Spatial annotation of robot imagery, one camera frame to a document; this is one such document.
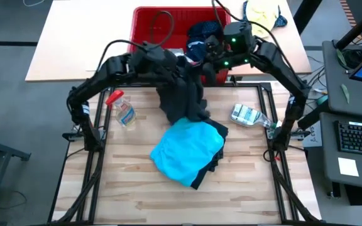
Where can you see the grey computer desk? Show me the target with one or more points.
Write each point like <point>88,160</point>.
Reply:
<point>335,94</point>

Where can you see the pale yellow paper note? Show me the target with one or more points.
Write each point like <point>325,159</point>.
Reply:
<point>348,166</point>

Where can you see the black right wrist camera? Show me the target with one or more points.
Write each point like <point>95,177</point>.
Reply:
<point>214,45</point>

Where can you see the red plastic laundry bin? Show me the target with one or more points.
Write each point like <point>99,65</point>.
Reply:
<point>181,22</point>

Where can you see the beige side table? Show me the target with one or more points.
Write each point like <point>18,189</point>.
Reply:
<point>74,37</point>

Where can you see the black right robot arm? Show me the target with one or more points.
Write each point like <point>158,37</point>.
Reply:
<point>281,78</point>

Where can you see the grey labelled plate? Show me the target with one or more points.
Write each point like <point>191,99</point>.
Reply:
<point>313,138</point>

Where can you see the slim clear spray bottle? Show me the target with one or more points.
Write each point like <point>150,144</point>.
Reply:
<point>247,115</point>

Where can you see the black backlit keyboard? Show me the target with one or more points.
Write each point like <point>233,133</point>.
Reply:
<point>361,139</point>

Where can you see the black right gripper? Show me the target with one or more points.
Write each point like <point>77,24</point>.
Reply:
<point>234,61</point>

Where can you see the black aluminium table frame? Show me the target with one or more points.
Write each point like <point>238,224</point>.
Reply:
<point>181,85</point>

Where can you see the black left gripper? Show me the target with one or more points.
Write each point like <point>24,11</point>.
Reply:
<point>159,67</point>

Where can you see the dark blue patterned garment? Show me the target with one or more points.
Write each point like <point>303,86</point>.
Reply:
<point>201,34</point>

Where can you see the turquoise shorts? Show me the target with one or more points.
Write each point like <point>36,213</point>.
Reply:
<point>187,150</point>

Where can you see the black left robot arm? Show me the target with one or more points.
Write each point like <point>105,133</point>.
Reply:
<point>93,84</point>

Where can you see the yellow and blue cloth pile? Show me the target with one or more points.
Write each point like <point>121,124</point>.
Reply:
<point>280,21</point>

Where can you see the yellow garment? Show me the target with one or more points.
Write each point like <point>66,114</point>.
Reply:
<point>262,15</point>

